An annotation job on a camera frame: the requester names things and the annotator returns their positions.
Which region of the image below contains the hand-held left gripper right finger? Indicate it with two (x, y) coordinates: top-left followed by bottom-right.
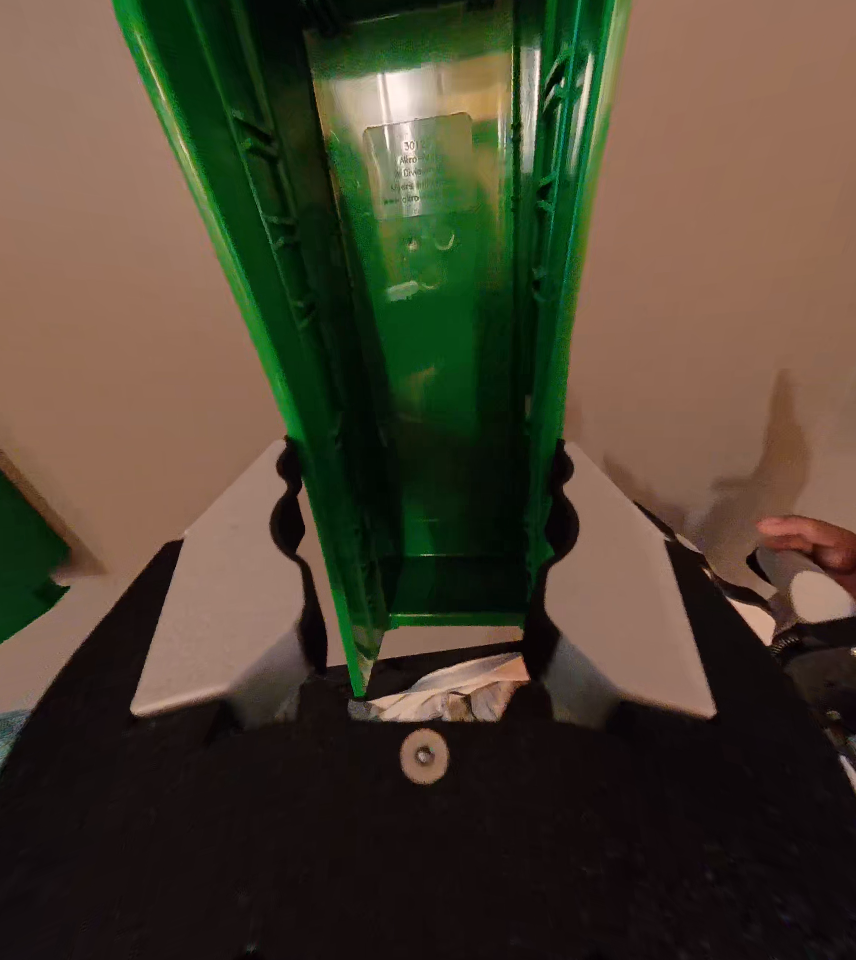
(525, 441), (717, 721)

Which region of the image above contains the green plastic storage bin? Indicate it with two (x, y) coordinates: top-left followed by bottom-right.
(0, 411), (71, 655)
(113, 0), (633, 699)

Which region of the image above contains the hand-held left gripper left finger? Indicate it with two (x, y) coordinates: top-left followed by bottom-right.
(131, 438), (327, 729)

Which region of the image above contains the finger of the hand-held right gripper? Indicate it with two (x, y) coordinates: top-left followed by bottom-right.
(746, 546), (856, 625)

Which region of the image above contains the person's right hand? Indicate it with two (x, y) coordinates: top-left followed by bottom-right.
(758, 516), (856, 610)

